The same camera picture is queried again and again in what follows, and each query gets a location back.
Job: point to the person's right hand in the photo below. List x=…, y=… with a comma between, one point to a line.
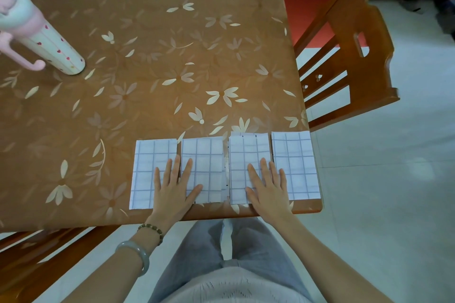
x=272, y=199

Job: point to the person's left hand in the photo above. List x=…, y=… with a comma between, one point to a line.
x=170, y=199

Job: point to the white black-grid napkin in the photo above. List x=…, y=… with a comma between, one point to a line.
x=302, y=168
x=145, y=171
x=206, y=157
x=245, y=150

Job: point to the person's right forearm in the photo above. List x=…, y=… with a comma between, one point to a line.
x=330, y=267

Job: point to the person's left forearm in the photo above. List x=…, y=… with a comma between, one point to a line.
x=106, y=278

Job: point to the person's grey trousers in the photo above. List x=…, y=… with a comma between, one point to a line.
x=199, y=249

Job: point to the person's grey shirt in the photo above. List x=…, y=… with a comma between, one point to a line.
x=234, y=288

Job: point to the pale jade bangle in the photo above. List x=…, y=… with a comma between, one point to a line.
x=140, y=251

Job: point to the brown floral wooden table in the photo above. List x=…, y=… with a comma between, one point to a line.
x=160, y=57

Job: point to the wooden dining chair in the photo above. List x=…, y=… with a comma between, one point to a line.
x=369, y=75
x=35, y=263

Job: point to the cream bottle with pink lid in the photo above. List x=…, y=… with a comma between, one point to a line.
x=57, y=50

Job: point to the red floor mat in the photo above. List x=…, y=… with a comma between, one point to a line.
x=305, y=4

